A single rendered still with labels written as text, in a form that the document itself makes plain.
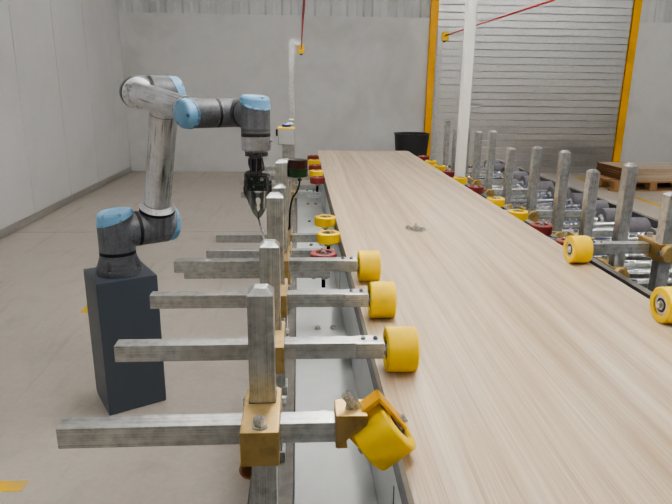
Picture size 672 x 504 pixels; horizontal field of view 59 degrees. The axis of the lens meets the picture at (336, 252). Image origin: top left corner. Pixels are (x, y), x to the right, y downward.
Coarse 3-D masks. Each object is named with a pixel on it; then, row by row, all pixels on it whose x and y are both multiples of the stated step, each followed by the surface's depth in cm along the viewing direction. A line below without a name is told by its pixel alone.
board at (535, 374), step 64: (384, 192) 281; (448, 192) 283; (384, 256) 176; (448, 256) 177; (512, 256) 178; (384, 320) 128; (448, 320) 129; (512, 320) 129; (576, 320) 130; (640, 320) 130; (384, 384) 101; (448, 384) 101; (512, 384) 102; (576, 384) 102; (640, 384) 102; (448, 448) 83; (512, 448) 84; (576, 448) 84; (640, 448) 84
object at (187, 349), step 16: (336, 336) 105; (352, 336) 105; (368, 336) 106; (128, 352) 101; (144, 352) 101; (160, 352) 101; (176, 352) 101; (192, 352) 102; (208, 352) 102; (224, 352) 102; (240, 352) 102; (288, 352) 103; (304, 352) 103; (320, 352) 103; (336, 352) 103; (352, 352) 103; (368, 352) 103; (384, 352) 104
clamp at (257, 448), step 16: (272, 416) 78; (240, 432) 74; (256, 432) 74; (272, 432) 74; (240, 448) 75; (256, 448) 75; (272, 448) 75; (240, 464) 76; (256, 464) 76; (272, 464) 76
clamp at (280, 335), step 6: (282, 324) 108; (276, 330) 105; (282, 330) 105; (288, 330) 110; (276, 336) 103; (282, 336) 103; (276, 342) 100; (282, 342) 100; (276, 348) 98; (282, 348) 99; (276, 354) 99; (282, 354) 99; (276, 360) 99; (282, 360) 99; (276, 366) 99; (282, 366) 99; (276, 372) 100; (282, 372) 100
